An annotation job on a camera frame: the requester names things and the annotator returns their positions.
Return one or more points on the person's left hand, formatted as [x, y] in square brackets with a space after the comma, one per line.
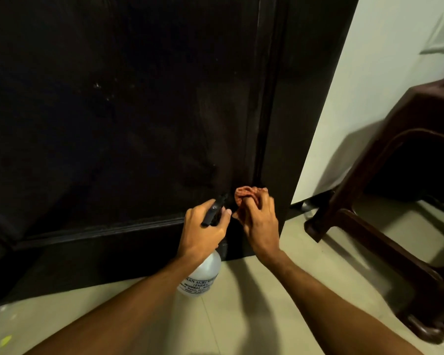
[198, 236]

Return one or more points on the person's right hand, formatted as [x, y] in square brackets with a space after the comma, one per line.
[261, 232]

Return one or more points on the person's left thumb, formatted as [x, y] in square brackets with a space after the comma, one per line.
[224, 219]

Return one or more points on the person's right thumb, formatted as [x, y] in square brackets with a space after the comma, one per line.
[267, 201]

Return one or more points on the orange cleaning cloth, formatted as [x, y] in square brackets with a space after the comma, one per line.
[247, 194]

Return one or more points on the clear spray bottle black trigger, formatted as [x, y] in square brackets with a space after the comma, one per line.
[203, 269]

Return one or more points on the person's right forearm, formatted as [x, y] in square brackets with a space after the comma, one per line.
[329, 310]

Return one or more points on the person's left forearm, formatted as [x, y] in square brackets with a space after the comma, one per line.
[133, 306]

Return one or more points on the dark brown plastic stool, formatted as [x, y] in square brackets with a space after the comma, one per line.
[396, 203]

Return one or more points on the dark wooden door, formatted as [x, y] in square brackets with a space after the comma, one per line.
[125, 118]

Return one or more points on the dark wooden door frame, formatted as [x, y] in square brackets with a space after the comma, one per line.
[303, 103]

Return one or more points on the white wall switch plate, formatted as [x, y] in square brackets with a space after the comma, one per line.
[441, 35]

